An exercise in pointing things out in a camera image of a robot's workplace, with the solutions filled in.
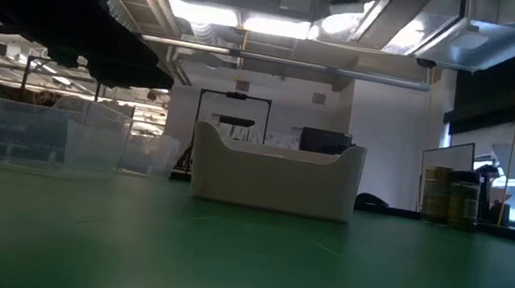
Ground ceiling light panel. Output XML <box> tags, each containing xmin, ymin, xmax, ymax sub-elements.
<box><xmin>241</xmin><ymin>12</ymin><xmax>313</xmax><ymax>42</ymax></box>
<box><xmin>166</xmin><ymin>0</ymin><xmax>242</xmax><ymax>30</ymax></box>

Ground clear plastic bin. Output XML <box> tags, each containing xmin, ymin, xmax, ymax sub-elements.
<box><xmin>0</xmin><ymin>86</ymin><xmax>137</xmax><ymax>183</ymax></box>

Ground horizontal ceiling pipe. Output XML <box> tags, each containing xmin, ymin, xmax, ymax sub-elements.
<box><xmin>138</xmin><ymin>33</ymin><xmax>434</xmax><ymax>94</ymax></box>

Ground white plastic bin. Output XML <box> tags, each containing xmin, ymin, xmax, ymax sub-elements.
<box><xmin>184</xmin><ymin>119</ymin><xmax>369</xmax><ymax>225</ymax></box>

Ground black screen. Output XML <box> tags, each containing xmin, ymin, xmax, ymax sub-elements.
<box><xmin>298</xmin><ymin>126</ymin><xmax>355</xmax><ymax>159</ymax></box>

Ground black rounded object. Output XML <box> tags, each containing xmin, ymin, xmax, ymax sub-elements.
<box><xmin>353</xmin><ymin>191</ymin><xmax>390</xmax><ymax>216</ymax></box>

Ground black equipment rack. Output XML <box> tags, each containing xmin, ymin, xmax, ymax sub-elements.
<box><xmin>467</xmin><ymin>163</ymin><xmax>506</xmax><ymax>225</ymax></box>

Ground black frame stand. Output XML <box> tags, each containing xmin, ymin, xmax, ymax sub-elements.
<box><xmin>187</xmin><ymin>86</ymin><xmax>274</xmax><ymax>186</ymax></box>

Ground large silver air duct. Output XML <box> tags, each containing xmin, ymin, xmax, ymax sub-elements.
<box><xmin>308</xmin><ymin>0</ymin><xmax>515</xmax><ymax>79</ymax></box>

